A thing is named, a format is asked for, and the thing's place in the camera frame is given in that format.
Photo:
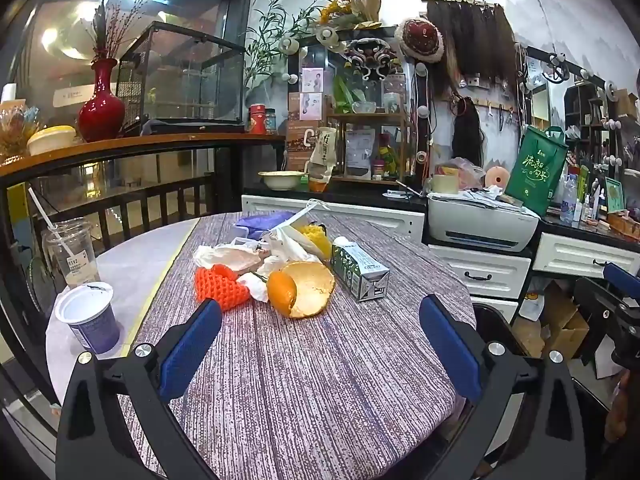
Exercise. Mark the row of hair extensions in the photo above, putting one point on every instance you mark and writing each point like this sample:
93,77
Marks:
475,45

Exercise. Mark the ornate headdress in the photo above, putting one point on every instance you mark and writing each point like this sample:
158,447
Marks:
371,60

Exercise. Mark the green milk carton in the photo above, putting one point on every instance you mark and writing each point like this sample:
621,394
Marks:
357,270

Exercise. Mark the red fur-trimmed hat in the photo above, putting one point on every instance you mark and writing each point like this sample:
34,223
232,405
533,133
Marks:
419,40

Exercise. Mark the black railing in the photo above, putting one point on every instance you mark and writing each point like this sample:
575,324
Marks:
160,200

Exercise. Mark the green plant stems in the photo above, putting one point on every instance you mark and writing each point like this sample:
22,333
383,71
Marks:
270,45

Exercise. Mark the clear water bottle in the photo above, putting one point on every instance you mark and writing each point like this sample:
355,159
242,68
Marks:
568,202

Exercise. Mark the purple yogurt cup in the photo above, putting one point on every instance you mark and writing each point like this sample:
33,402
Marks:
92,325

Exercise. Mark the wooden shelf rack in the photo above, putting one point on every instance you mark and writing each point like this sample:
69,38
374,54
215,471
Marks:
370,117

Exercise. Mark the glass terrarium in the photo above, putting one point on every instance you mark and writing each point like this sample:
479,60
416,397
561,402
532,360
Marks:
190,80

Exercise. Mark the sunflower bouquet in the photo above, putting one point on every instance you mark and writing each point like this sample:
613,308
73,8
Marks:
345,7

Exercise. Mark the dark lidded jar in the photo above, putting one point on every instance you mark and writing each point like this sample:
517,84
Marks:
270,121

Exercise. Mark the peach foam roll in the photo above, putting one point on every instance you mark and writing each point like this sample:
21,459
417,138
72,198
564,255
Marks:
496,176

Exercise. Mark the purple plastic bag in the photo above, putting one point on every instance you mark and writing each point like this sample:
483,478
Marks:
260,225

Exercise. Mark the white cabinet panel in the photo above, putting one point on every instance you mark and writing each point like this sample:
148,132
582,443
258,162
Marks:
350,215

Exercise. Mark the teal picture frame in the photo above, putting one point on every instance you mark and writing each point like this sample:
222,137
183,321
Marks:
614,195

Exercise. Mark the white drinking straw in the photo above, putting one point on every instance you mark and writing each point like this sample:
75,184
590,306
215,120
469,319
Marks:
47,220

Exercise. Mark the clear plastic cup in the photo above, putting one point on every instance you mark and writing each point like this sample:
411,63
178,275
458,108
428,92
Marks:
70,260

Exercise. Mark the green paper bag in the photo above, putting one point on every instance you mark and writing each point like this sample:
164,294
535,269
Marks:
535,175

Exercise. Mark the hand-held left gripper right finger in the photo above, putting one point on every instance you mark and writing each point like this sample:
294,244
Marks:
450,350

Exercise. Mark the white plastic bag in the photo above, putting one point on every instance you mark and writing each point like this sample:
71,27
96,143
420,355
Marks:
210,255

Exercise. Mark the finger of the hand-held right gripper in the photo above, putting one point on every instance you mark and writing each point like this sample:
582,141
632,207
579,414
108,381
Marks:
592,310
622,276

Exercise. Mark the cream bowl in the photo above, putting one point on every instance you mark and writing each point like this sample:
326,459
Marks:
281,180

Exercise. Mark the vanity mirror with bulbs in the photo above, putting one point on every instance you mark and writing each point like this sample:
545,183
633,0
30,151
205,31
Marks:
312,57

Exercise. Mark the red vase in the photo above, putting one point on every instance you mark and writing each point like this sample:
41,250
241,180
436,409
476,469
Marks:
101,110

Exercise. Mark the white face mask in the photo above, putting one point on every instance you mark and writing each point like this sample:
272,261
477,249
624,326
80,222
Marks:
290,240

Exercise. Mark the wooden ledge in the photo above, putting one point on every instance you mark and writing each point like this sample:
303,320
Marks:
150,142

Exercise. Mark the black hanging wig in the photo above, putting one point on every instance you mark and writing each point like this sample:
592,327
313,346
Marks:
467,132

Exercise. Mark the white printer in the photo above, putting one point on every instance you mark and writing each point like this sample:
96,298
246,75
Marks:
475,220

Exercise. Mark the cardboard box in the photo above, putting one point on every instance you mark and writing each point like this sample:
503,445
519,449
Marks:
565,325

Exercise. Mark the pile of papers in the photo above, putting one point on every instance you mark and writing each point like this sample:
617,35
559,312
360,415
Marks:
492,197

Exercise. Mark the kraft paper bag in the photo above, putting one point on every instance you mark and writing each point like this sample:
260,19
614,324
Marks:
322,155

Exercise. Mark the large orange peel cup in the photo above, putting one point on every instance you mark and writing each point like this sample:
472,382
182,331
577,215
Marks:
312,287

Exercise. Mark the person's right hand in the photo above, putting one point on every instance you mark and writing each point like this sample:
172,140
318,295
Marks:
622,410

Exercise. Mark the yellow foam fruit net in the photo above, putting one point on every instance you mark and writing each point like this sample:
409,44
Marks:
315,237

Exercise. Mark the pink plastic bag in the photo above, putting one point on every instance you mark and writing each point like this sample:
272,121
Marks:
465,167

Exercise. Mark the orange foam fruit net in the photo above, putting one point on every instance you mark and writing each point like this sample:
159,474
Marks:
222,287

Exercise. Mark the small orange peel piece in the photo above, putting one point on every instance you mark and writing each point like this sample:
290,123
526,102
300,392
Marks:
280,292

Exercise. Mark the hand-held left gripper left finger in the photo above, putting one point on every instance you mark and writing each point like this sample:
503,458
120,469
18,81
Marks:
190,350

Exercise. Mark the dried branches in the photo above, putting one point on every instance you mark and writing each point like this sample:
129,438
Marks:
112,30

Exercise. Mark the cream lidded container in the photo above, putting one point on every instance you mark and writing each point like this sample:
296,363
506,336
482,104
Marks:
50,140

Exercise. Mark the brown box with cup print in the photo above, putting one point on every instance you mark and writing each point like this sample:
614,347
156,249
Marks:
297,147

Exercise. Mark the red tin can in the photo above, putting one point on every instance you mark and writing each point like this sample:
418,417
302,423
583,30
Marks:
257,120

